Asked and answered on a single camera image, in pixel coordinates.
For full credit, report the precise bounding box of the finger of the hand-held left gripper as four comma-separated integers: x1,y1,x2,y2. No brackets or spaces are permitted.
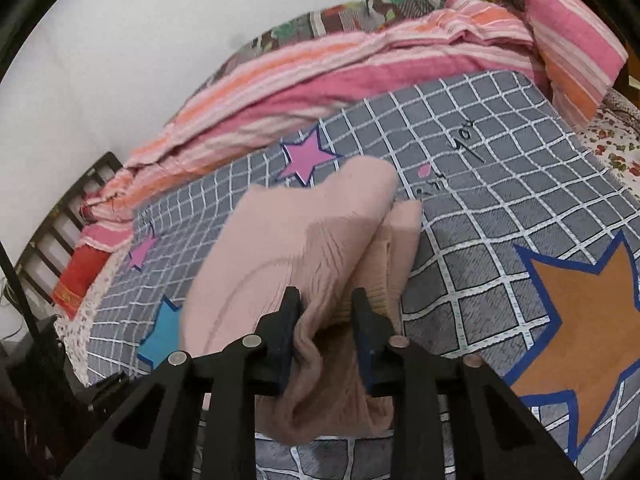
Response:
89,371,132,412

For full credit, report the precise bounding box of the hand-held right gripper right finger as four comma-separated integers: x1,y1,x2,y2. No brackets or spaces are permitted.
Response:
350,287,586,480

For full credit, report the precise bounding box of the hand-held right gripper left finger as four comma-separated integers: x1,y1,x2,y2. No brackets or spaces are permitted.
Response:
60,286,303,480

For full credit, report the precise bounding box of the pink knit sweater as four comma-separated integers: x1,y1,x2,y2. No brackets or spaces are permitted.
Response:
180,156,425,448

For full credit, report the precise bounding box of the dark bedside cabinet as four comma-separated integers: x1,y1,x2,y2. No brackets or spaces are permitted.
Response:
0,315,126,480

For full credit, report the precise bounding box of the black stand pole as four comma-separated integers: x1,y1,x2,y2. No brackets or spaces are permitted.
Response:
0,242,43,341

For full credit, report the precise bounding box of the red checked pillow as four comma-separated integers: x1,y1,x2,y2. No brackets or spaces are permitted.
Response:
82,192,118,223

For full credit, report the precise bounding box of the grey checked star blanket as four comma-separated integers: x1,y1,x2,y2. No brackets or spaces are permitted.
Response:
85,70,640,480

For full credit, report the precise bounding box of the pink striped quilt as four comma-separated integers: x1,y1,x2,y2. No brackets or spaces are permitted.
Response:
75,0,630,251

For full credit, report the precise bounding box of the brown floral quilt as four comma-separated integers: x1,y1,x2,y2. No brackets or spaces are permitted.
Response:
210,0,531,86

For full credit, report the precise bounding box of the dark wooden bed frame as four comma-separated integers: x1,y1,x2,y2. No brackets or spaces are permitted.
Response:
14,151,123,306

